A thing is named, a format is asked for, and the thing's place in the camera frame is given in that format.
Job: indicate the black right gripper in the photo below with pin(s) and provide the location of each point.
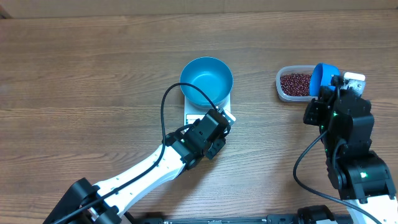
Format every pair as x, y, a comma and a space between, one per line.
316, 111

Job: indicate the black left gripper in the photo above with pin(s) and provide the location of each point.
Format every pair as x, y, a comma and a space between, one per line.
218, 145

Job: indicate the white digital kitchen scale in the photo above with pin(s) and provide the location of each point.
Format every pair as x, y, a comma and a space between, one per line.
193, 111

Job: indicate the blue plastic measuring scoop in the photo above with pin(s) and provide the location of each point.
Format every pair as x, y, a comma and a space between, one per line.
322, 76

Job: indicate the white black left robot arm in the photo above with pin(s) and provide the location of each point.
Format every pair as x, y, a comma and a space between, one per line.
107, 201

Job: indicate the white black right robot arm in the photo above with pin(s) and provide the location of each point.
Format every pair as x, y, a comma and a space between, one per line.
362, 179

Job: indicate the teal metal bowl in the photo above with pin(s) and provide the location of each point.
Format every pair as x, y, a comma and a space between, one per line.
211, 75

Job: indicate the red adzuki beans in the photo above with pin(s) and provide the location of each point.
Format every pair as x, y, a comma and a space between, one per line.
296, 84

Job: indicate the clear plastic container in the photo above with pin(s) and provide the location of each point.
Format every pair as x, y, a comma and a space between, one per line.
307, 69

